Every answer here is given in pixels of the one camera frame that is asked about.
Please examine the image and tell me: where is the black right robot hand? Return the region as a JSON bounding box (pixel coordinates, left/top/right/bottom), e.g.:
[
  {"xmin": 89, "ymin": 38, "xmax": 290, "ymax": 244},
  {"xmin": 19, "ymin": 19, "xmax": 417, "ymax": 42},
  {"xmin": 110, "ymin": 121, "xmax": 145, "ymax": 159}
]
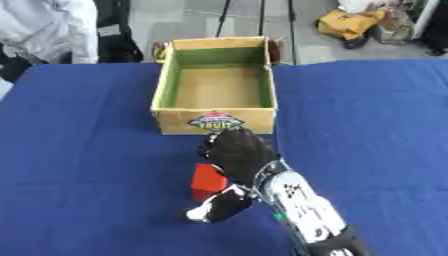
[{"xmin": 183, "ymin": 127, "xmax": 284, "ymax": 224}]

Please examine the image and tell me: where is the red block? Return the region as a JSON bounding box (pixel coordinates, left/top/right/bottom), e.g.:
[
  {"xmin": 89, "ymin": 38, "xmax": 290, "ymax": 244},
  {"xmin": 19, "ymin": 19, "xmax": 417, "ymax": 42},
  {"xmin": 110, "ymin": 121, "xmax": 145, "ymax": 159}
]
[{"xmin": 189, "ymin": 163, "xmax": 231, "ymax": 203}]

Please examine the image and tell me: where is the tan cardboard box green inside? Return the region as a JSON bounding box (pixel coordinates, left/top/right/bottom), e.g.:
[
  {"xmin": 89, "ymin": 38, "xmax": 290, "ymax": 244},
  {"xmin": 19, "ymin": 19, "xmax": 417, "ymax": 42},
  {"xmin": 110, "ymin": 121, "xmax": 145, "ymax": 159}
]
[{"xmin": 148, "ymin": 36, "xmax": 280, "ymax": 136}]

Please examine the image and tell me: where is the black tripod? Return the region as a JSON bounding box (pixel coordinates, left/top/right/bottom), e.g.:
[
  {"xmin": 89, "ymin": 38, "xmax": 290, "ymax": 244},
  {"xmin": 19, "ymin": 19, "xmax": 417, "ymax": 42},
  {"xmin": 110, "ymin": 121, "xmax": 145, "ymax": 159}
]
[{"xmin": 213, "ymin": 0, "xmax": 300, "ymax": 66}]

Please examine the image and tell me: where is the yellow bag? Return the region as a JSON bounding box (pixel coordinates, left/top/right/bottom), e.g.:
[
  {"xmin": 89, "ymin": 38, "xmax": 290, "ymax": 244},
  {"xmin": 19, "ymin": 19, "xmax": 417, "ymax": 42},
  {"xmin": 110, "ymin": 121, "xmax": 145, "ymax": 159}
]
[{"xmin": 316, "ymin": 9, "xmax": 389, "ymax": 42}]

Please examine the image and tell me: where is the person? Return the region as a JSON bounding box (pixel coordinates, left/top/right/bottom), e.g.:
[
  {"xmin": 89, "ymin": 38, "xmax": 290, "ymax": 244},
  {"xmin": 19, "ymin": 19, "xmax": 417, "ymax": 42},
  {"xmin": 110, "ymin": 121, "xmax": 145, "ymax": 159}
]
[{"xmin": 0, "ymin": 0, "xmax": 100, "ymax": 84}]

